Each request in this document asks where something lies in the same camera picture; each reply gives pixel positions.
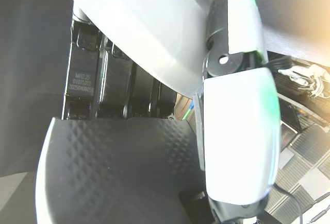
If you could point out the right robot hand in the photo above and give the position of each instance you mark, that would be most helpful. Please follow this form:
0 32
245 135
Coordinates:
116 170

